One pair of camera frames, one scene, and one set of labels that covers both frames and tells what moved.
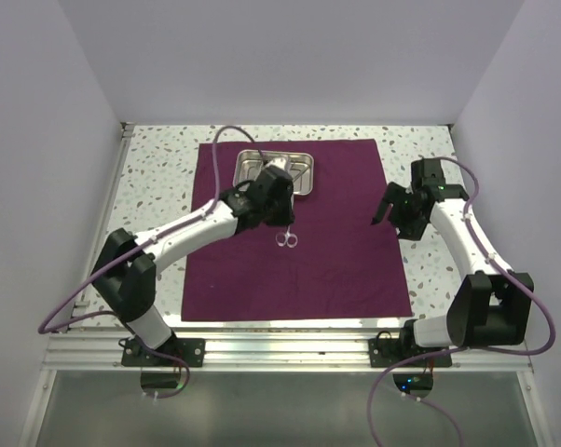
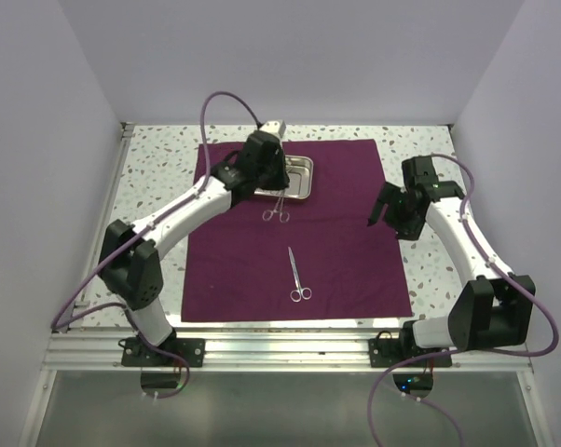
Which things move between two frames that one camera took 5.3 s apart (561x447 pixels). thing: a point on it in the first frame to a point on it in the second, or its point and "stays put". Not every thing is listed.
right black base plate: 389,352 stays put
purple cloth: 312,239 stays put
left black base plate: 190,349 stays put
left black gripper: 286,216 to 281,182
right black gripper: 395,195 stays put
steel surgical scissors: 287,238 to 301,292
